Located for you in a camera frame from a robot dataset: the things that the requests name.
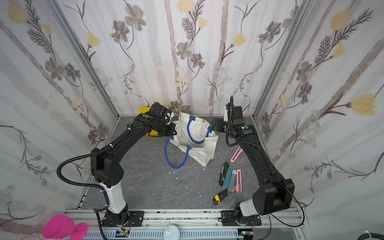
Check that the pink utility knife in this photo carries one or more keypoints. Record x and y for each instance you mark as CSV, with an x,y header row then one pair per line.
x,y
238,182
236,154

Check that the white canvas tote bag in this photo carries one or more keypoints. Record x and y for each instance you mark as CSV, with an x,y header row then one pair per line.
x,y
195,137

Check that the teal utility knife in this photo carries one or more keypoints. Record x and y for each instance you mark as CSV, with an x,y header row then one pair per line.
x,y
227,178

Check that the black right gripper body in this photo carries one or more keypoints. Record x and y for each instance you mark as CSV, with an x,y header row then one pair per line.
x,y
217,124

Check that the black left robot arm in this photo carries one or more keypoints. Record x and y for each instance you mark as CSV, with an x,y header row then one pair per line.
x,y
105,162

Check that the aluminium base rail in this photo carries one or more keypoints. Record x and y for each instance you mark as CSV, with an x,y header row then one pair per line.
x,y
285,225

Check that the yellow plastic box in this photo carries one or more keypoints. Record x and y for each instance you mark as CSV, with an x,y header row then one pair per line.
x,y
144,112

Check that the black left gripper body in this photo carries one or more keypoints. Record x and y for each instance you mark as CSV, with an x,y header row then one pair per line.
x,y
167,130

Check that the white slotted cable duct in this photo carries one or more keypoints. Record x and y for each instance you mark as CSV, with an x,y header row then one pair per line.
x,y
182,234

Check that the yellow black utility knife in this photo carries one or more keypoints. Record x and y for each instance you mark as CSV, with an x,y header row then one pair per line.
x,y
220,196

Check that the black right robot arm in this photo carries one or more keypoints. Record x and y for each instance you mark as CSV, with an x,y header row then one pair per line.
x,y
275,193

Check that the white round device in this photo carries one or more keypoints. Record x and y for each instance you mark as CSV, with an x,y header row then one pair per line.
x,y
172,233

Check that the pink plastic funnel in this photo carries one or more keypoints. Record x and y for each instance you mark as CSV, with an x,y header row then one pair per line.
x,y
61,226

